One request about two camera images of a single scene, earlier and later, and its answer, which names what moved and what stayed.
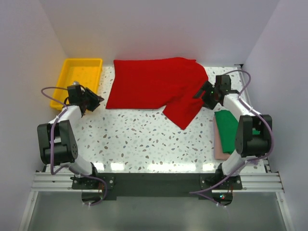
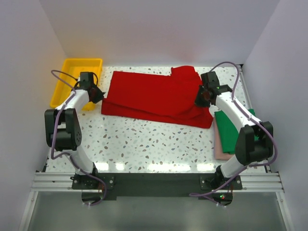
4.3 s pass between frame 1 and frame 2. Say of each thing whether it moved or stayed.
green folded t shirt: stayed
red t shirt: moved
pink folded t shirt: stayed
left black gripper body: moved
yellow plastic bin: stayed
